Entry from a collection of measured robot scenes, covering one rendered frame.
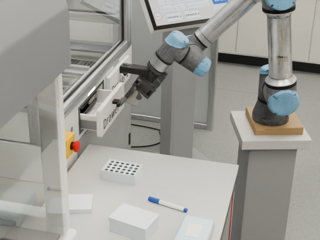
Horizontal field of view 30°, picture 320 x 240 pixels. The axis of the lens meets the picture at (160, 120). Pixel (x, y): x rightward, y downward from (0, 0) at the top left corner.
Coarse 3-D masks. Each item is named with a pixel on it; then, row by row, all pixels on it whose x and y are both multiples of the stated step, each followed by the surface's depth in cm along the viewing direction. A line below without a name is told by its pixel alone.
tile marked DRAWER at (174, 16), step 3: (174, 12) 302; (177, 12) 303; (180, 12) 304; (165, 15) 299; (168, 15) 300; (171, 15) 301; (174, 15) 302; (177, 15) 302; (180, 15) 303; (168, 18) 300; (171, 18) 300; (174, 18) 301; (177, 18) 302; (180, 18) 303; (168, 21) 299; (171, 21) 300
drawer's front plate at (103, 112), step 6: (120, 84) 240; (114, 90) 234; (120, 90) 239; (108, 96) 229; (114, 96) 232; (120, 96) 240; (108, 102) 225; (102, 108) 219; (108, 108) 226; (114, 108) 234; (120, 108) 242; (96, 114) 218; (102, 114) 220; (108, 114) 227; (114, 114) 235; (102, 120) 221; (108, 120) 228; (102, 126) 222; (108, 126) 229; (102, 132) 223
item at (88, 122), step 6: (96, 90) 244; (102, 90) 243; (108, 90) 243; (96, 96) 245; (102, 96) 244; (96, 102) 246; (102, 102) 246; (90, 108) 241; (84, 114) 222; (84, 120) 223; (90, 120) 222; (96, 120) 222; (84, 126) 224; (90, 126) 223; (96, 126) 222
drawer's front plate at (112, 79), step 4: (128, 56) 270; (124, 60) 265; (128, 60) 270; (120, 64) 260; (116, 68) 256; (112, 72) 252; (116, 72) 254; (108, 76) 248; (112, 76) 250; (116, 76) 255; (120, 76) 261; (128, 76) 274; (108, 80) 247; (112, 80) 250; (116, 80) 256; (120, 80) 262; (124, 80) 268; (108, 84) 248; (112, 84) 251; (108, 88) 248
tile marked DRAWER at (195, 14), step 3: (198, 9) 308; (186, 12) 305; (189, 12) 306; (192, 12) 306; (195, 12) 307; (198, 12) 308; (186, 15) 304; (189, 15) 305; (192, 15) 306; (195, 15) 307; (198, 15) 307; (186, 18) 304; (189, 18) 305; (192, 18) 305; (195, 18) 306
